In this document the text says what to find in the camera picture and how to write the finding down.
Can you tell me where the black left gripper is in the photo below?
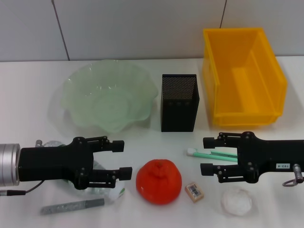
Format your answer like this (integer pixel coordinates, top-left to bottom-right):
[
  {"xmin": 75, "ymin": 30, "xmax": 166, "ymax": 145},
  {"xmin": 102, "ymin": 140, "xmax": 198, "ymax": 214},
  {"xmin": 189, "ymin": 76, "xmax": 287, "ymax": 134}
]
[{"xmin": 19, "ymin": 136, "xmax": 133, "ymax": 190}]

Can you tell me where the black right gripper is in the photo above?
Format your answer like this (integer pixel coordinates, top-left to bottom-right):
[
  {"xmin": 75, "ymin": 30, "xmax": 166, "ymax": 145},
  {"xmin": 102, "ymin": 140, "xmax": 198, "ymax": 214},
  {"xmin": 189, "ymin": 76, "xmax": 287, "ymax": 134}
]
[{"xmin": 200, "ymin": 131, "xmax": 304, "ymax": 183}]

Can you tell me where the mint green utility knife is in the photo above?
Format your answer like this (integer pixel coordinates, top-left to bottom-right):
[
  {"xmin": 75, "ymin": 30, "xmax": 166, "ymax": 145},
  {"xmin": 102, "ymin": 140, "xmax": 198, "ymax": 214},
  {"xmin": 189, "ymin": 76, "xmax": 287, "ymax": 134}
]
[{"xmin": 187, "ymin": 148, "xmax": 239, "ymax": 162}]

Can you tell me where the clear green-labelled water bottle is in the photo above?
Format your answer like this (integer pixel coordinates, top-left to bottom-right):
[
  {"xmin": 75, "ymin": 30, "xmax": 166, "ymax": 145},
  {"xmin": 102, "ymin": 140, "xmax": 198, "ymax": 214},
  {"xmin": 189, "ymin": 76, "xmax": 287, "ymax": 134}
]
[{"xmin": 42, "ymin": 140, "xmax": 127, "ymax": 205}]

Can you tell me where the orange fruit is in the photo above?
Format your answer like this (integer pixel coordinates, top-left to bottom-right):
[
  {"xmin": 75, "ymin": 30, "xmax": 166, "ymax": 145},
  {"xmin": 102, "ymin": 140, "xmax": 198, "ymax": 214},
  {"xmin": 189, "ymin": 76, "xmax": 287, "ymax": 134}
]
[{"xmin": 135, "ymin": 159, "xmax": 183, "ymax": 205}]

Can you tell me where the white paper ball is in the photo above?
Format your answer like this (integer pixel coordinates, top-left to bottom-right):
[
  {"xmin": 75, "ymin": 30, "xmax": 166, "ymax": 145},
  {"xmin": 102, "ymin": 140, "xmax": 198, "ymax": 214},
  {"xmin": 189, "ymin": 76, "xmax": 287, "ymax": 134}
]
[{"xmin": 220, "ymin": 186, "xmax": 258, "ymax": 217}]

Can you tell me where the beige eraser with barcode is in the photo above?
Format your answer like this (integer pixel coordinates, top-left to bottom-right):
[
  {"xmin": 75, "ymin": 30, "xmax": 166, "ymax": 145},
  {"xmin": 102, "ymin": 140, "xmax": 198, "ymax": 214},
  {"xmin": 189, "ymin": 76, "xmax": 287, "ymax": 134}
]
[{"xmin": 184, "ymin": 181, "xmax": 205, "ymax": 204}]

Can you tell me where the black mesh pen holder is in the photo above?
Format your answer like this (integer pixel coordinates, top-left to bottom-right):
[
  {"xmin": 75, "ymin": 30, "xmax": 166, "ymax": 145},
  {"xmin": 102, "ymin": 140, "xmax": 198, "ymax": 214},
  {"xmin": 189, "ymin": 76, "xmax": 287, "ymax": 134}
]
[{"xmin": 161, "ymin": 74, "xmax": 200, "ymax": 133}]

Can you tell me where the pale green wavy glass plate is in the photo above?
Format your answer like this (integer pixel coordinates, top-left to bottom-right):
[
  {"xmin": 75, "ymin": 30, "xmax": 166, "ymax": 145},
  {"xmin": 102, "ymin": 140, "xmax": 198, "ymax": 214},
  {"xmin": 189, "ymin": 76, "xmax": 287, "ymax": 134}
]
[{"xmin": 59, "ymin": 59, "xmax": 159, "ymax": 135}]

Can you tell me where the grey glitter pen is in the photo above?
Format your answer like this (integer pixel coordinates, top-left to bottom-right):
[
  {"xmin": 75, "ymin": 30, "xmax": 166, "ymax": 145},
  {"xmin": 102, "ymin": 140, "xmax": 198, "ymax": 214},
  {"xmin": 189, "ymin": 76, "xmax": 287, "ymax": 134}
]
[{"xmin": 39, "ymin": 198, "xmax": 105, "ymax": 216}]

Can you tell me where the yellow plastic bin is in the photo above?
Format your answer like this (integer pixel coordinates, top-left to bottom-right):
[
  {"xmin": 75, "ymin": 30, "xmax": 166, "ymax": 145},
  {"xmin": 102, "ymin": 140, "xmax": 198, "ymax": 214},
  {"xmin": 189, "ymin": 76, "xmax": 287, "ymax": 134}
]
[{"xmin": 202, "ymin": 27, "xmax": 288, "ymax": 126}]

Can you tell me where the right arm cable with plug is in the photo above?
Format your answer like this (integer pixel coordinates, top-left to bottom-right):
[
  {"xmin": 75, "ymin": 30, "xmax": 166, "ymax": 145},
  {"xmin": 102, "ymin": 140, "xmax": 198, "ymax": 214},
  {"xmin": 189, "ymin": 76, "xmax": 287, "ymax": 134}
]
[{"xmin": 282, "ymin": 163, "xmax": 304, "ymax": 188}]

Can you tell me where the arm cable with plug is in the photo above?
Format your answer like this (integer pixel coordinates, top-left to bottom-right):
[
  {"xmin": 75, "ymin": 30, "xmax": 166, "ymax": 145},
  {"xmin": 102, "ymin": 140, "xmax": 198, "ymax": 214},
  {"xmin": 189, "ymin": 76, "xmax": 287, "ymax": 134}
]
[
  {"xmin": 0, "ymin": 139, "xmax": 46, "ymax": 197},
  {"xmin": 282, "ymin": 163, "xmax": 304, "ymax": 188}
]

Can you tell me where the left arm cable with plug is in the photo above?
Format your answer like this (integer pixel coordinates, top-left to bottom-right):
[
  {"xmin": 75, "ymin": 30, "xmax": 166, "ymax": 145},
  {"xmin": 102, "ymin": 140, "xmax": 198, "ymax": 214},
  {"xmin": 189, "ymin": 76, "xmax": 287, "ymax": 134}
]
[{"xmin": 0, "ymin": 139, "xmax": 46, "ymax": 197}]

